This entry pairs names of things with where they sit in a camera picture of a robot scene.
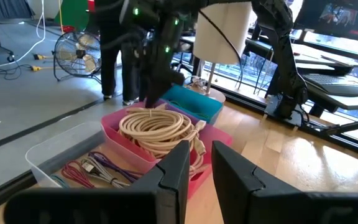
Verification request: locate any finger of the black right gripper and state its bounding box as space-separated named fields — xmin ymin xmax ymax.
xmin=168 ymin=70 xmax=186 ymax=87
xmin=144 ymin=76 xmax=171 ymax=109

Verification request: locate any black aluminium rig frame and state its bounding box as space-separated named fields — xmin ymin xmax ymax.
xmin=0 ymin=90 xmax=358 ymax=216

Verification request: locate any teal plastic bin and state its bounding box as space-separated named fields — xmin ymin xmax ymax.
xmin=160 ymin=84 xmax=224 ymax=125

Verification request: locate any black metal floor fan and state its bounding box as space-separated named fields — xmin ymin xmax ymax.
xmin=53 ymin=30 xmax=103 ymax=83

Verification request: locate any white floor hose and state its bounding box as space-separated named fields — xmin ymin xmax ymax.
xmin=0 ymin=0 xmax=48 ymax=73

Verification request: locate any yellow plug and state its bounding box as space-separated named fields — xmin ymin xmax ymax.
xmin=29 ymin=65 xmax=55 ymax=72
xmin=32 ymin=53 xmax=54 ymax=61

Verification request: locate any teal USB cable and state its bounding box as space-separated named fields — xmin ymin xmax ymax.
xmin=50 ymin=173 xmax=71 ymax=189

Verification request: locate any red USB cable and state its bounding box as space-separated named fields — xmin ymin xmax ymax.
xmin=60 ymin=160 xmax=96 ymax=189

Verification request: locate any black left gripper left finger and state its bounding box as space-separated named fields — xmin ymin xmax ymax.
xmin=3 ymin=139 xmax=191 ymax=224

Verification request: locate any black open laptop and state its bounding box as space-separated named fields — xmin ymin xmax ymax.
xmin=302 ymin=73 xmax=358 ymax=97

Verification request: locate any grey braided USB cable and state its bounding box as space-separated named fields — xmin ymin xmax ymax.
xmin=80 ymin=154 xmax=132 ymax=189

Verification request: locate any clear plastic bin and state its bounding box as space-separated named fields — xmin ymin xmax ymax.
xmin=24 ymin=120 xmax=157 ymax=191

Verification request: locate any purple USB cable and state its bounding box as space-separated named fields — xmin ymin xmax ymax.
xmin=88 ymin=151 xmax=144 ymax=184

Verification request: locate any monitor showing image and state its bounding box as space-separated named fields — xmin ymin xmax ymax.
xmin=293 ymin=0 xmax=358 ymax=42

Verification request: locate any beige USB cable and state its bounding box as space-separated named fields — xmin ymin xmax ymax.
xmin=126 ymin=136 xmax=213 ymax=181
xmin=118 ymin=106 xmax=207 ymax=150

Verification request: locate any pink plastic bin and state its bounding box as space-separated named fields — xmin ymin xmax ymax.
xmin=100 ymin=98 xmax=234 ymax=200

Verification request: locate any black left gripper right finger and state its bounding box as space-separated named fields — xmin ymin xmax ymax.
xmin=211 ymin=140 xmax=358 ymax=224

